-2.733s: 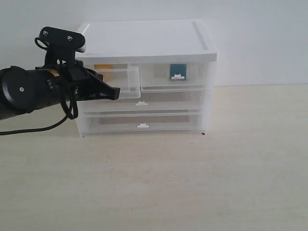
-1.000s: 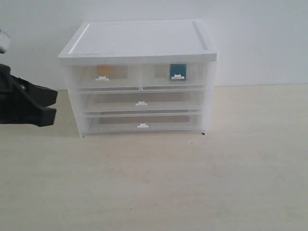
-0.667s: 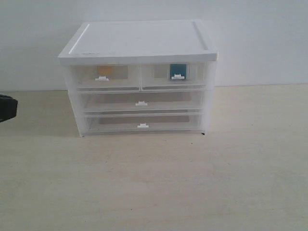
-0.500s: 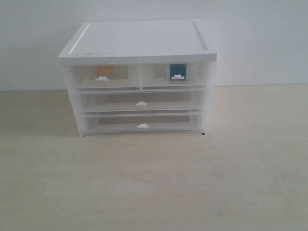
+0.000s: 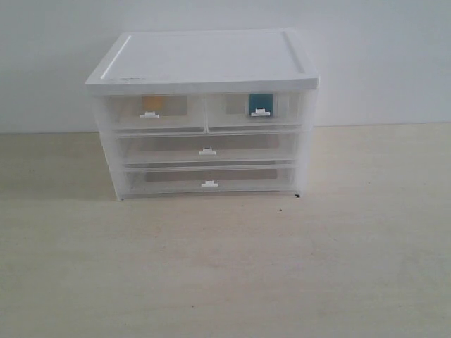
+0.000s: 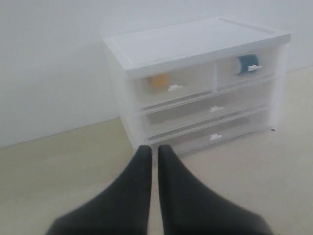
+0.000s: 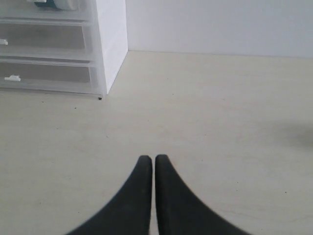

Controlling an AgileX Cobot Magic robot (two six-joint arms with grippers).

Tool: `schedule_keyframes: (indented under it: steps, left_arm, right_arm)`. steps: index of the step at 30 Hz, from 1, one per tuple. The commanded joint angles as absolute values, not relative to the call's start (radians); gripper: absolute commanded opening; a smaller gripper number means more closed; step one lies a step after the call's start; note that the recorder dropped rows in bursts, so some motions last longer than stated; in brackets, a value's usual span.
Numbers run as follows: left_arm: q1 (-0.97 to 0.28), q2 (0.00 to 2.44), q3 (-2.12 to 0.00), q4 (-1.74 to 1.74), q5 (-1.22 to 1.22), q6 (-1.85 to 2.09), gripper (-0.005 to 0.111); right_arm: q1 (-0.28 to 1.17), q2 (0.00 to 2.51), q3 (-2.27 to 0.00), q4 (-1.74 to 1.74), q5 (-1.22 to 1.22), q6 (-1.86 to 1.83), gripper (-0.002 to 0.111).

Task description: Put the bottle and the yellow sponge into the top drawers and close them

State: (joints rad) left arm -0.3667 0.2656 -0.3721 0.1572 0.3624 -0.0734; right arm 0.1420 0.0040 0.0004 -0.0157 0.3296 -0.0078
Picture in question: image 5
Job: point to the white bottle teal label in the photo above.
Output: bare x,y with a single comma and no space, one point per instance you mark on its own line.
266,106

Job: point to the yellow sponge wedge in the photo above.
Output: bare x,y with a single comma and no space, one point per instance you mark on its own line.
153,103

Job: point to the middle wide clear drawer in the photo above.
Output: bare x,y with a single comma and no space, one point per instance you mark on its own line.
235,147

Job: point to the wide clear drawer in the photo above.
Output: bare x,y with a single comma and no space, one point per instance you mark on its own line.
237,178
235,147

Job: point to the white plastic drawer cabinet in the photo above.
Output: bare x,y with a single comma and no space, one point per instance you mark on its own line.
201,63

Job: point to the bottom wide clear drawer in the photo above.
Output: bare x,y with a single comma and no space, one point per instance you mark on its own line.
237,178

